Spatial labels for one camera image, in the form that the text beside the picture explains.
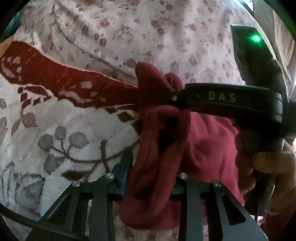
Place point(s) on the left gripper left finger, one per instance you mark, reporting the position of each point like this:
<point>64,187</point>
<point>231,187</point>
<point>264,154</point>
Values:
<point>84,210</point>

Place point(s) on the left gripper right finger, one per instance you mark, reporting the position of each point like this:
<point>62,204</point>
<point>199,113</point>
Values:
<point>213,203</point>

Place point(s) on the dark red small garment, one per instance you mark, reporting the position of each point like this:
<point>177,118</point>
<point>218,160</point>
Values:
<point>173,141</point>

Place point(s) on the white and red floral blanket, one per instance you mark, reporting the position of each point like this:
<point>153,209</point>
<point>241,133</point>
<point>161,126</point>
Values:
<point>59,125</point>

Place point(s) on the pink floral bed sheet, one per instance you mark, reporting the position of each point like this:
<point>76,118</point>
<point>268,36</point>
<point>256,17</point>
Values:
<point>189,38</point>

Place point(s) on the orange patterned cloth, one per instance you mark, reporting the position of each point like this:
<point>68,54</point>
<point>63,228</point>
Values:
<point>5,44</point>

